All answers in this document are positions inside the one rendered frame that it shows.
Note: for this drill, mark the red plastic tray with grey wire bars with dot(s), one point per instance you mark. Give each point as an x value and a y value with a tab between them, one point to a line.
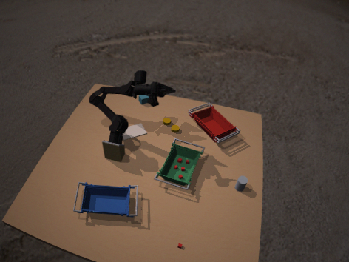
214	122

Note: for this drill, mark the grey cylinder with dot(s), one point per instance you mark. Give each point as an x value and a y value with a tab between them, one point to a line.
240	184

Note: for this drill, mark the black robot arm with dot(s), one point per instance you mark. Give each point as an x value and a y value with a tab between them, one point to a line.
119	122

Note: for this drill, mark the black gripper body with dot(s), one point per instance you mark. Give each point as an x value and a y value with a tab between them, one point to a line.
151	89

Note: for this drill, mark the green plastic tray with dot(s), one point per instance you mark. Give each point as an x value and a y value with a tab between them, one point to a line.
169	173

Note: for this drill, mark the yellow flat disc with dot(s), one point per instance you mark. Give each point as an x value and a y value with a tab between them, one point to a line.
175	128
167	121

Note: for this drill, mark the small teal block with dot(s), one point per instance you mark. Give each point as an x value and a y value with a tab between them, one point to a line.
143	99

